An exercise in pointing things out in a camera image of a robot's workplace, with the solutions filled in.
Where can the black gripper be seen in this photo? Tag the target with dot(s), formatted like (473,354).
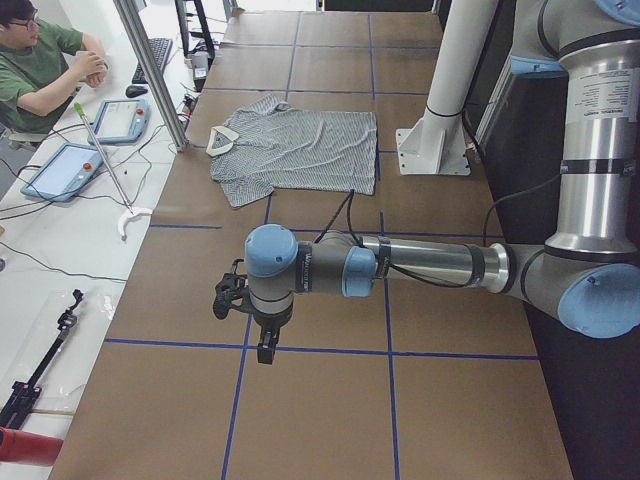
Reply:
(270,321)

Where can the striped polo shirt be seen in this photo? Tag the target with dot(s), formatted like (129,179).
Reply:
(270,144)

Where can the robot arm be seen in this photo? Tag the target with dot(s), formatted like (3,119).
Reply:
(583,275)

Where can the reacher grabber stick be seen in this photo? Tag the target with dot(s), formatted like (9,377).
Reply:
(131,211)

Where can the black tripod stick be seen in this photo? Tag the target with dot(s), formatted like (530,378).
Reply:
(25,393)

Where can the red cylinder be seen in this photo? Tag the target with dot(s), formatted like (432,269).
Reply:
(18,446)

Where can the near teach pendant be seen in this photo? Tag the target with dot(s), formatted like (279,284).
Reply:
(65,174)

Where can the teach pendant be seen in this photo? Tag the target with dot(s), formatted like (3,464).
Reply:
(65,174)
(121,121)

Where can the far teach pendant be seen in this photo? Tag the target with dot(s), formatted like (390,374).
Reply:
(121,121)

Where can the black computer mouse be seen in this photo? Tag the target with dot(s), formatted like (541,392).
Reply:
(133,91)

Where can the seated person green shirt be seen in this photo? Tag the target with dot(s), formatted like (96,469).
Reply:
(41,66)

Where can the white mounting pedestal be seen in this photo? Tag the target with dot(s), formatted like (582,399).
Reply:
(436,144)

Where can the aluminium frame post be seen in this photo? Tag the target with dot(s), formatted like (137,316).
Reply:
(139,40)

